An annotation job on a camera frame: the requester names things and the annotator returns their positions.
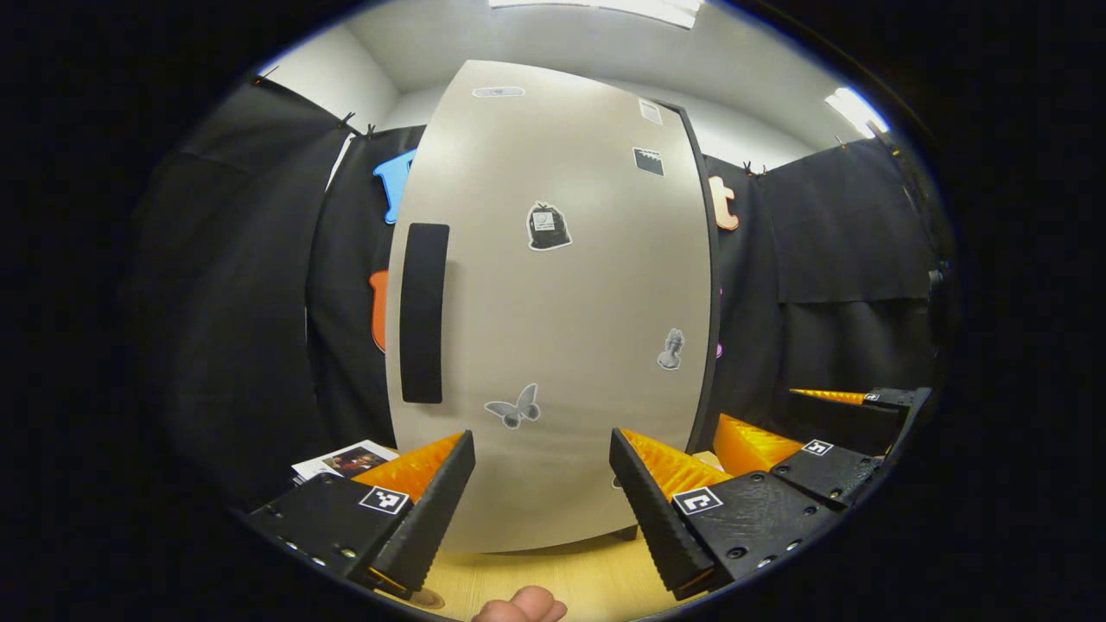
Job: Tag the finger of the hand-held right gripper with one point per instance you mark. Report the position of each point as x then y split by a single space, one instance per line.
899 397
829 471

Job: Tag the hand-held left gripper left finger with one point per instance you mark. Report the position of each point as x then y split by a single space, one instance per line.
428 518

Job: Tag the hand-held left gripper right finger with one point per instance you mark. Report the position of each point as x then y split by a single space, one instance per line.
650 510

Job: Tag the round brown coaster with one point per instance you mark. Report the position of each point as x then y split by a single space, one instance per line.
428 598

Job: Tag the beige cabinet door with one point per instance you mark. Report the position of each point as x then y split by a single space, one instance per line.
570 302

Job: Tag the dark grey cabinet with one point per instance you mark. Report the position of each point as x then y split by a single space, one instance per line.
715 259

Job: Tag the white book with picture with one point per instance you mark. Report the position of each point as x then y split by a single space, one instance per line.
346 460

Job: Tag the black backdrop cloth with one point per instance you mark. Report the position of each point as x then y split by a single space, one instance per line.
242 302

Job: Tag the small ceiling light panel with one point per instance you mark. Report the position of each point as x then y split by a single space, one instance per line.
855 111

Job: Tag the long ceiling light panel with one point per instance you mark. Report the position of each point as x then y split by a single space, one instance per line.
605 9

